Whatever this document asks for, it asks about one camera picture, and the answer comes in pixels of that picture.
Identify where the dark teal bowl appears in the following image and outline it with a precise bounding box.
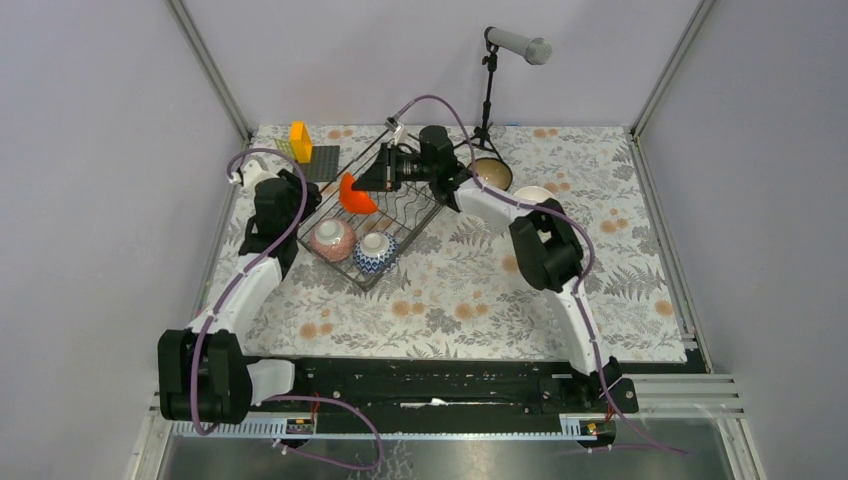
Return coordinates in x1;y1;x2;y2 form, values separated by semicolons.
469;157;513;191

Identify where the yellow-green small grid plate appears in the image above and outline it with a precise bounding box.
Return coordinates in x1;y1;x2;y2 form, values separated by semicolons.
274;138;296;160

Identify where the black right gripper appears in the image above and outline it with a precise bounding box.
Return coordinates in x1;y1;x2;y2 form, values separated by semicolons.
351;143;436;194

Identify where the orange bowl white inside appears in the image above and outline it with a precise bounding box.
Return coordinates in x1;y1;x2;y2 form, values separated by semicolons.
514;185;554;204

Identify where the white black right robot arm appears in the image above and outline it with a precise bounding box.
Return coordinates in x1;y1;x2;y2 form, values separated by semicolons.
339;124;620;412

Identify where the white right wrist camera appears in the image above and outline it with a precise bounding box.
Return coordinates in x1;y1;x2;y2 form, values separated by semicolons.
385;116;408;146

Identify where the black microphone tripod stand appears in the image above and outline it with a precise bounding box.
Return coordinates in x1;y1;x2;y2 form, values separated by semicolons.
454;40;504;163

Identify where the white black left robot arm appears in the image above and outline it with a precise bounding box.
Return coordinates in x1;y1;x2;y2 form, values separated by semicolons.
157;170;322;432

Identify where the pink patterned bowl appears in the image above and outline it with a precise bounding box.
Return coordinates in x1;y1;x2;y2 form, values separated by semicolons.
309;218;357;263

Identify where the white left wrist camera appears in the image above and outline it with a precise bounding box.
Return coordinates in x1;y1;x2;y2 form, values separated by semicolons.
228;159;276;194

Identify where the grey microphone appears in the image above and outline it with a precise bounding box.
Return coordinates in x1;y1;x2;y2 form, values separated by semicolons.
484;26;553;66

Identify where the black wire dish rack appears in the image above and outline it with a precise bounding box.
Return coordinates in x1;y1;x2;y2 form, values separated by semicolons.
295;127;452;294

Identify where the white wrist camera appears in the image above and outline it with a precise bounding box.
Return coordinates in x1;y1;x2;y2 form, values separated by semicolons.
228;159;276;194
385;116;408;146

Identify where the dark grey building baseplate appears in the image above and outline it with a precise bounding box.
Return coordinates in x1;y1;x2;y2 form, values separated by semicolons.
298;145;341;183

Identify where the solid orange bowl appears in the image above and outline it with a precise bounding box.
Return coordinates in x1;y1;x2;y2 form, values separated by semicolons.
338;172;378;215

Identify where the orange toy block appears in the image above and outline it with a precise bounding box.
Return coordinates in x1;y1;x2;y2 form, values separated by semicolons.
288;121;313;164

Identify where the blue white patterned bowl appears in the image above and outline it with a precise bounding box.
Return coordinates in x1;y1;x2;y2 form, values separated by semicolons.
353;231;398;275

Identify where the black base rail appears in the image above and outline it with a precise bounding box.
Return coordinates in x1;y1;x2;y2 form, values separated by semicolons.
182;354;641;435

